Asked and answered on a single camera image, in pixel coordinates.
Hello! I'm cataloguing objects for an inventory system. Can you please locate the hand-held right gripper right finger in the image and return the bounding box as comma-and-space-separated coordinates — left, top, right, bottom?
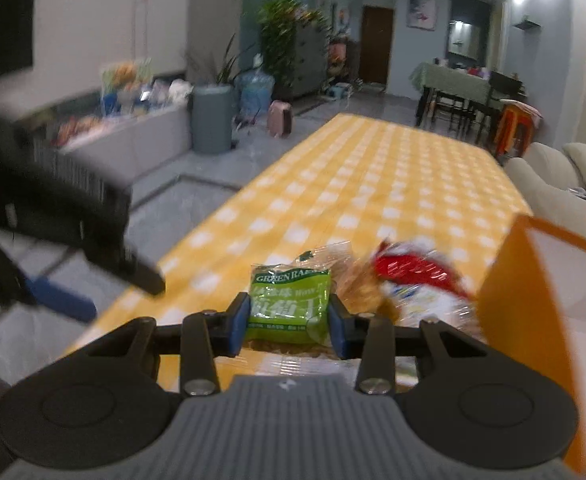
327, 294, 490, 397

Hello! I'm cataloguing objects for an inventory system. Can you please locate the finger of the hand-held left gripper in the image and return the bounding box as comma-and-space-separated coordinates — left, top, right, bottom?
24, 274, 97, 323
85, 244, 167, 296

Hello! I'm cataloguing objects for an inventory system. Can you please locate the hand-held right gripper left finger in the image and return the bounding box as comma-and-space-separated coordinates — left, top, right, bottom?
87, 293, 252, 399

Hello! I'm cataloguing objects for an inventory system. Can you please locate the green snack packet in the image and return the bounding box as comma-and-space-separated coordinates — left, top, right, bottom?
247, 261, 332, 345

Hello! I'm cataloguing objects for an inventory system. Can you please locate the orange cardboard box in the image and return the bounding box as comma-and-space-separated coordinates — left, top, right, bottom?
477, 214, 586, 477

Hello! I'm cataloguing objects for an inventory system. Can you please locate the clear packet of brown snacks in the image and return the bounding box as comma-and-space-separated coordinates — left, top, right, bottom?
298, 243, 390, 322

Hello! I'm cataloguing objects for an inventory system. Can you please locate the pile of small snacks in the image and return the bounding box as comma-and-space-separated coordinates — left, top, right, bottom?
54, 114, 105, 150

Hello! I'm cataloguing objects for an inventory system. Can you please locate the white silver snack packet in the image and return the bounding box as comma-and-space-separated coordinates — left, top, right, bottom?
380, 282, 486, 343

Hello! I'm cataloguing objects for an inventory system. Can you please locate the red snack packet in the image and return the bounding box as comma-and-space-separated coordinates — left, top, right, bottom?
372, 241, 480, 311

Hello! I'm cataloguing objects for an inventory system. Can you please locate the white low media cabinet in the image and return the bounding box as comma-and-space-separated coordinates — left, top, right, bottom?
17, 91, 194, 163

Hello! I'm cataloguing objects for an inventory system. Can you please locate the teddy bear display box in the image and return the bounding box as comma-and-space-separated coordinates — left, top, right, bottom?
100, 59, 155, 117

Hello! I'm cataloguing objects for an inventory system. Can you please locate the yellow checked tablecloth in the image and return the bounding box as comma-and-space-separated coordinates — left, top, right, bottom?
63, 112, 534, 396

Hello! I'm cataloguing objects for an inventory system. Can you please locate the white plush toy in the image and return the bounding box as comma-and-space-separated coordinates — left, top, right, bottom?
167, 78, 195, 105

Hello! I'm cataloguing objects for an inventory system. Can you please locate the grey trash can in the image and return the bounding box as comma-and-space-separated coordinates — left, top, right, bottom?
191, 84, 235, 156

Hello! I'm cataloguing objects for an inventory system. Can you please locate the blue water jug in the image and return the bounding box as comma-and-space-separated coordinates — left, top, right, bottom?
235, 70, 276, 117

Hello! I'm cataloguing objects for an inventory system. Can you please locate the long-leaf potted plant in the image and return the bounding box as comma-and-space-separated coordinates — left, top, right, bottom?
187, 34, 255, 87

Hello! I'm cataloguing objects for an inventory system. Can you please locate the beige sofa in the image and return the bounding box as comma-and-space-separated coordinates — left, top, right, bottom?
503, 141, 586, 256

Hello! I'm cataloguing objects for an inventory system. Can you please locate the grey drawer cabinet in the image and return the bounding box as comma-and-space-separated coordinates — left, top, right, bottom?
288, 24, 332, 100

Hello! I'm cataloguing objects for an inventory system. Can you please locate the orange plastic stool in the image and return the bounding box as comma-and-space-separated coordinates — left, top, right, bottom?
494, 101, 540, 157

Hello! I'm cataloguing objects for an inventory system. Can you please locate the dining table with green cloth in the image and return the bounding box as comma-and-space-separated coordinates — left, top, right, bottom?
409, 61, 504, 142

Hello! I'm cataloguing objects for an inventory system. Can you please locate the tall leafy potted plant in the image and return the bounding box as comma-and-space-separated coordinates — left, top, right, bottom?
257, 0, 333, 102

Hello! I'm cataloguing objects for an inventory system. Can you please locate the brown wooden door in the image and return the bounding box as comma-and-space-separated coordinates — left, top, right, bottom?
360, 5, 396, 87

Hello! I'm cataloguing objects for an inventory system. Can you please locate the black dining chair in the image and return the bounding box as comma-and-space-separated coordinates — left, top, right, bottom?
474, 70, 524, 144

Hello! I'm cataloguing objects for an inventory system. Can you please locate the framed wall picture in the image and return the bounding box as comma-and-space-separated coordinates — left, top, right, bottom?
406, 0, 437, 32

